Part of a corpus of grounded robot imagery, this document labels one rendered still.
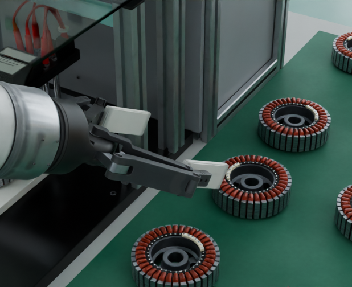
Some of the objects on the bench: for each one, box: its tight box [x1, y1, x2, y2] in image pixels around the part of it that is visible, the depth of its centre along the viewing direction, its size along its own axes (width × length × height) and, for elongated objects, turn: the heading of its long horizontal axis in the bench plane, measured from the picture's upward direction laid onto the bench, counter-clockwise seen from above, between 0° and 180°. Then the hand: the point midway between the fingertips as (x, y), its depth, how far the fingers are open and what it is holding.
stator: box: [131, 224, 220, 287], centre depth 105 cm, size 11×11×4 cm
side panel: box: [192, 0, 289, 144], centre depth 131 cm, size 28×3×32 cm, turn 149°
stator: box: [212, 155, 292, 219], centre depth 118 cm, size 11×11×4 cm
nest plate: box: [0, 174, 50, 222], centre depth 120 cm, size 15×15×1 cm
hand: (175, 147), depth 95 cm, fingers open, 13 cm apart
